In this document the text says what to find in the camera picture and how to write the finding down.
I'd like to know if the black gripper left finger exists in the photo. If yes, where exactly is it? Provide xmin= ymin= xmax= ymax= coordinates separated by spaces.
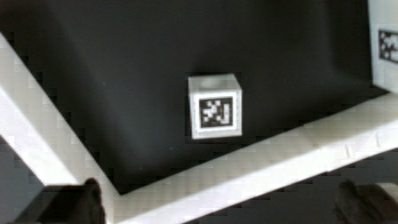
xmin=14 ymin=178 xmax=107 ymax=224

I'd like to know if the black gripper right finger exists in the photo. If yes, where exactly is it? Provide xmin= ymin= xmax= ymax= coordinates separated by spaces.
xmin=334 ymin=180 xmax=398 ymax=224

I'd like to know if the small white tagged cube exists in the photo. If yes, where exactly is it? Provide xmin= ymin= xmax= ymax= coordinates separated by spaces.
xmin=188 ymin=73 xmax=242 ymax=139

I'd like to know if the white tagged leg block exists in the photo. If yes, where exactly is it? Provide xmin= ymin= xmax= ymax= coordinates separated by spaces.
xmin=368 ymin=0 xmax=398 ymax=94

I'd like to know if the white front fence rail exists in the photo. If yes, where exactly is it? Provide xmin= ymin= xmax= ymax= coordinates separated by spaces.
xmin=114 ymin=94 xmax=398 ymax=224

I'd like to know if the white fence rail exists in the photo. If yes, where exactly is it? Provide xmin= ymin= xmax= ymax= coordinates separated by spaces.
xmin=0 ymin=33 xmax=121 ymax=224
xmin=114 ymin=94 xmax=398 ymax=224

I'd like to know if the white left fence rail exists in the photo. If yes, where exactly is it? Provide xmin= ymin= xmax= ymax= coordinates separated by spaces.
xmin=0 ymin=33 xmax=121 ymax=224

